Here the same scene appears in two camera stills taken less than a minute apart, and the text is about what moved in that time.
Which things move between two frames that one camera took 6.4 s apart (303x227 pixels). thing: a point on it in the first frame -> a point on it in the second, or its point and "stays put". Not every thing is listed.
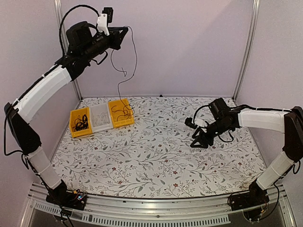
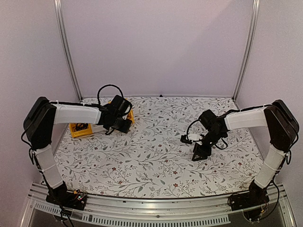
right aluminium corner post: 255,16 stays put
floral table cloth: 154,157 stays put
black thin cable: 81,124 stays put
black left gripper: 117,37 -> 125,129
